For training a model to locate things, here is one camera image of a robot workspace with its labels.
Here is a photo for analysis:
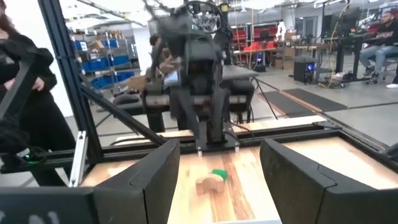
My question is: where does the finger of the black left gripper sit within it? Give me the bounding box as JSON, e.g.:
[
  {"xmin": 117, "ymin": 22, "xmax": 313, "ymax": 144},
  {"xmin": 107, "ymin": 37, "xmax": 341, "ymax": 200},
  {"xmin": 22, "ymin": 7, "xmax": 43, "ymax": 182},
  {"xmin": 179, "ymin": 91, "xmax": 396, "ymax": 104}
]
[
  {"xmin": 170, "ymin": 90, "xmax": 200, "ymax": 139},
  {"xmin": 207, "ymin": 88, "xmax": 231, "ymax": 142}
]

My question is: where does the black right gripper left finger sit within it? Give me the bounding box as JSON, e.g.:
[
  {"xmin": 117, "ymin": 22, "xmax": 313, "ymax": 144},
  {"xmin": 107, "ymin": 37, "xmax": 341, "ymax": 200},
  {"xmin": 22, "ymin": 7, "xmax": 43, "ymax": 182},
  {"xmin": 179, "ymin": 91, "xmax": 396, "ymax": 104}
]
[{"xmin": 0, "ymin": 139, "xmax": 181, "ymax": 224}]

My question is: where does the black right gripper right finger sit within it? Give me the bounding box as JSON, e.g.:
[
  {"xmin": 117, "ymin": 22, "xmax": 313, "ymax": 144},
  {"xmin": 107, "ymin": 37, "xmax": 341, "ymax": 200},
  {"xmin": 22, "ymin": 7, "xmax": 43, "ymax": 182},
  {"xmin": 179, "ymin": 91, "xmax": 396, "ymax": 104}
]
[{"xmin": 259, "ymin": 138, "xmax": 398, "ymax": 224}]

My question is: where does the green rounded block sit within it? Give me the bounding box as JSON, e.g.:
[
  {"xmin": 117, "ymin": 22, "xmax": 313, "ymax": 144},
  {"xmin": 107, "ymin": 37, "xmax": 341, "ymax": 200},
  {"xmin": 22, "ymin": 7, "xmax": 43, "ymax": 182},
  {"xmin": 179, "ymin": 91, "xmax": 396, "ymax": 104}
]
[{"xmin": 211, "ymin": 169, "xmax": 229, "ymax": 182}]

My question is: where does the wooden arch block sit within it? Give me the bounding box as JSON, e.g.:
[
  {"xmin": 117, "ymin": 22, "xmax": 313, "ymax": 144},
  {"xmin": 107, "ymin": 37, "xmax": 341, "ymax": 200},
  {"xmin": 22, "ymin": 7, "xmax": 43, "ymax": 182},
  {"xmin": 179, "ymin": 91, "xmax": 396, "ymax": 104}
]
[{"xmin": 195, "ymin": 174, "xmax": 226, "ymax": 197}]

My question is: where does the person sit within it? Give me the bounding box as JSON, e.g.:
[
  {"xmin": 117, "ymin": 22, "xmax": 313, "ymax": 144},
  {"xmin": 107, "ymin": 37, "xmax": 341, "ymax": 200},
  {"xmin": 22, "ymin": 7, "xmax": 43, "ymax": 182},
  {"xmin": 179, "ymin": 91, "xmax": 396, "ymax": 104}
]
[
  {"xmin": 359, "ymin": 11, "xmax": 398, "ymax": 90},
  {"xmin": 148, "ymin": 33, "xmax": 180, "ymax": 83},
  {"xmin": 0, "ymin": 0, "xmax": 77, "ymax": 187}
]

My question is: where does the cardboard box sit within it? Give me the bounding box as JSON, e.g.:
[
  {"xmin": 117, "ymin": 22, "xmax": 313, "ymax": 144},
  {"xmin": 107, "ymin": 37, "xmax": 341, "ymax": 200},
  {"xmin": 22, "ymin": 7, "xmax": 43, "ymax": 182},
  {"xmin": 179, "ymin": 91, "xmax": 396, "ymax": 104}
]
[{"xmin": 126, "ymin": 75, "xmax": 147, "ymax": 91}]

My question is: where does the shelf with red bins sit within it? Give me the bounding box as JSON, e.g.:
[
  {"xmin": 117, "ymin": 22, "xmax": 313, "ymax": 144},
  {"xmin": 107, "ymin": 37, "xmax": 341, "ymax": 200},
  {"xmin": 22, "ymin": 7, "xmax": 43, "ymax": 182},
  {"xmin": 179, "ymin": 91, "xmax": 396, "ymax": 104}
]
[{"xmin": 231, "ymin": 23, "xmax": 280, "ymax": 54}]

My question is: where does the black striped floor mat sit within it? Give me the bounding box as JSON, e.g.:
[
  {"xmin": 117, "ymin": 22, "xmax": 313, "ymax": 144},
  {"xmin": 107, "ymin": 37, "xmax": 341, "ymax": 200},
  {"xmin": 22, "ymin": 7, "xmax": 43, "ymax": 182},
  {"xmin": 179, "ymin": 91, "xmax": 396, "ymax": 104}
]
[{"xmin": 257, "ymin": 88, "xmax": 348, "ymax": 118}]

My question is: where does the shelf with blue bins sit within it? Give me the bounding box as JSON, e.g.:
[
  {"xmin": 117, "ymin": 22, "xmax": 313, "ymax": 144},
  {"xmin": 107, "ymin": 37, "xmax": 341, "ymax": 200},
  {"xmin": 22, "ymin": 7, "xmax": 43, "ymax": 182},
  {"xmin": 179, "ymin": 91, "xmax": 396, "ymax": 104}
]
[{"xmin": 70, "ymin": 30, "xmax": 141, "ymax": 91}]

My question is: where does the black computer tower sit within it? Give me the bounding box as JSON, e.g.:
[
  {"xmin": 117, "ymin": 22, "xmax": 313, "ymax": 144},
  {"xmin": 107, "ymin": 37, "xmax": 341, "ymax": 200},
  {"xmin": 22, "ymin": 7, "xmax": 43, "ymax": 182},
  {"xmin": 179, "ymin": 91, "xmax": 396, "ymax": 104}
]
[{"xmin": 293, "ymin": 57, "xmax": 318, "ymax": 84}]

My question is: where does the black desk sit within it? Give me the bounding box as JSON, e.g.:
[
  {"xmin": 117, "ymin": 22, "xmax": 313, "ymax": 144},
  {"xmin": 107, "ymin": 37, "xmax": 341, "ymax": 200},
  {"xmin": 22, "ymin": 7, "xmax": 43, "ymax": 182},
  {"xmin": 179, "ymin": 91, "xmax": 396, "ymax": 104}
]
[{"xmin": 322, "ymin": 32, "xmax": 398, "ymax": 83}]

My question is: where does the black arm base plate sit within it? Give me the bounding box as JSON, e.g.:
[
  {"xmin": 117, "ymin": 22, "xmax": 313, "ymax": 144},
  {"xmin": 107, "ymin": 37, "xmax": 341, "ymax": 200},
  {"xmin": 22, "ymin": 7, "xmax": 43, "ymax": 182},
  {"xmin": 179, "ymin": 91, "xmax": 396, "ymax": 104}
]
[{"xmin": 195, "ymin": 121, "xmax": 241, "ymax": 153}]

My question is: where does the black diagonal frame brace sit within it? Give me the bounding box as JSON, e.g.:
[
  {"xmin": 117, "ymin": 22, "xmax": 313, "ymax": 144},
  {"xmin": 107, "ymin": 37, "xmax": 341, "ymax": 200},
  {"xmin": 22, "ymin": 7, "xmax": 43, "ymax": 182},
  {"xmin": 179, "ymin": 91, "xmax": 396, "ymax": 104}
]
[{"xmin": 80, "ymin": 84, "xmax": 169, "ymax": 146}]

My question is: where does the silver metal bracket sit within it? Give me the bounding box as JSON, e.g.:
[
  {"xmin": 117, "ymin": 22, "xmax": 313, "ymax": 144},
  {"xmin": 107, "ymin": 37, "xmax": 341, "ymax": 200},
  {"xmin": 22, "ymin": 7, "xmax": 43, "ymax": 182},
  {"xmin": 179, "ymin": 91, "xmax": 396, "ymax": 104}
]
[{"xmin": 68, "ymin": 130, "xmax": 89, "ymax": 188}]

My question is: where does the black frame post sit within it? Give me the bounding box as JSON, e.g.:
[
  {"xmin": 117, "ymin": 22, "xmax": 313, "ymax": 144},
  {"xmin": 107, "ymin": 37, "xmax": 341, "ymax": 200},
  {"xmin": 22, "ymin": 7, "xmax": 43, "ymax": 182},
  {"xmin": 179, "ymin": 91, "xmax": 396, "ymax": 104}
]
[{"xmin": 37, "ymin": 0, "xmax": 103, "ymax": 162}]

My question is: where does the yellow hanging cable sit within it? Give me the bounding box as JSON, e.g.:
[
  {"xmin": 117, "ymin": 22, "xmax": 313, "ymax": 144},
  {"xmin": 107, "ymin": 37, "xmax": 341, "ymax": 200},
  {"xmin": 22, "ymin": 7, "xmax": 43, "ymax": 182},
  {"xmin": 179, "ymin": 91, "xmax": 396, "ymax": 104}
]
[{"xmin": 326, "ymin": 2, "xmax": 352, "ymax": 88}]

